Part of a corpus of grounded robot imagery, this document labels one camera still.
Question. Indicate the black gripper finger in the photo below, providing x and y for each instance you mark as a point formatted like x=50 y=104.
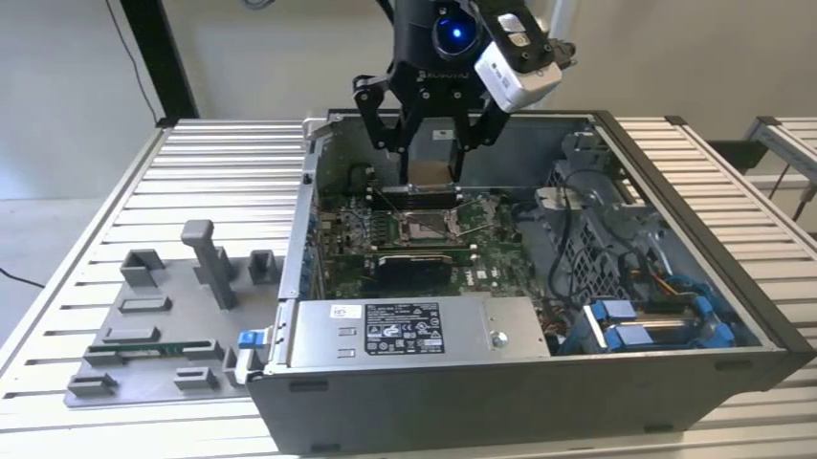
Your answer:
x=384 y=119
x=482 y=126

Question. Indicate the square CPU chip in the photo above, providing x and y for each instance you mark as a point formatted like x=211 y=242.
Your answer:
x=429 y=173

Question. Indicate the CPU socket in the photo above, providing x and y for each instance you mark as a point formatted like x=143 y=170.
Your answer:
x=426 y=228

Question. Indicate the long black RAM slot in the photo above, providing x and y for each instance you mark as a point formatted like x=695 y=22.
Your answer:
x=421 y=249

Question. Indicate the small white case sticker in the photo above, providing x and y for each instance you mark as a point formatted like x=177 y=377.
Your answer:
x=442 y=135

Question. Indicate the thin metal locking lever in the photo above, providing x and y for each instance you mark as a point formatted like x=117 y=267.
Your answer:
x=389 y=201

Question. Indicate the green motherboard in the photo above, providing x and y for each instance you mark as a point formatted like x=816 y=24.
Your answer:
x=498 y=268

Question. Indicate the grey perforated disk bay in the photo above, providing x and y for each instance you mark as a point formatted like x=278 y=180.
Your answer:
x=593 y=258

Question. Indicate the black graphics card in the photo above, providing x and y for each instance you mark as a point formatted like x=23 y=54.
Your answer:
x=412 y=275

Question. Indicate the black power supply label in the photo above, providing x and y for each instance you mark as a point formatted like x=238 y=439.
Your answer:
x=404 y=327

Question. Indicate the hard disk in blue carrier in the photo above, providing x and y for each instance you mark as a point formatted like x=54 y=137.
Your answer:
x=629 y=334
x=619 y=310

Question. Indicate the silver power supply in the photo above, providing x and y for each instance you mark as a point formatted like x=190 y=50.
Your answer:
x=320 y=339

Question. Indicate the grey parts rack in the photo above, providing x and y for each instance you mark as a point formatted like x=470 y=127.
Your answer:
x=191 y=296

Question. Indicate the blue case latch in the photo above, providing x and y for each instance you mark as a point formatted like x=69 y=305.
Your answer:
x=249 y=339

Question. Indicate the black open PC case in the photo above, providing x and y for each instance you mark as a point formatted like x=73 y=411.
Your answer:
x=485 y=406

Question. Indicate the green RAM stick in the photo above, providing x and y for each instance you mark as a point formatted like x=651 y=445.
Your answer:
x=167 y=350

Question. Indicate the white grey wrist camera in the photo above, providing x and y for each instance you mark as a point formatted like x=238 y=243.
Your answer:
x=517 y=72

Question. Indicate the black frame post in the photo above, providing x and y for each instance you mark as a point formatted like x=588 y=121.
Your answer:
x=163 y=48

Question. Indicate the aluminium profile rail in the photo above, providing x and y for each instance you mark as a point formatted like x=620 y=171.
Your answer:
x=788 y=143

